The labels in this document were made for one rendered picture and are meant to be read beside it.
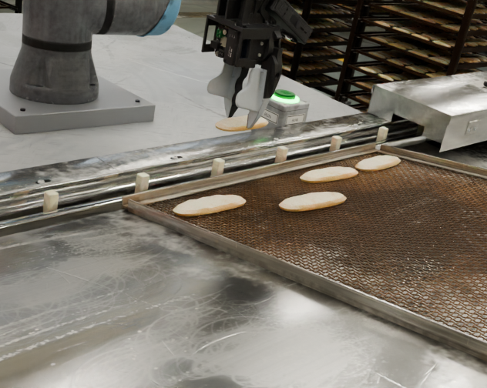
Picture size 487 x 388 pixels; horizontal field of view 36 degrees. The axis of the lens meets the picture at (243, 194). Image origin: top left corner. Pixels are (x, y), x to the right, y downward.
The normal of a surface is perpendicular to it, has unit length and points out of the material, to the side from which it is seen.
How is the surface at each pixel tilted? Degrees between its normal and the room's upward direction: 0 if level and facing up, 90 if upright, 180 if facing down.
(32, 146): 0
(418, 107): 90
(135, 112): 90
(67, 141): 0
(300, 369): 10
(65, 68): 70
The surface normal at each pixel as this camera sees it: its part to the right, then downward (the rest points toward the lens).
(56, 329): 0.05, -0.95
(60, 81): 0.38, 0.11
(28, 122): 0.64, 0.41
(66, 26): 0.45, 0.39
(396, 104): -0.70, 0.17
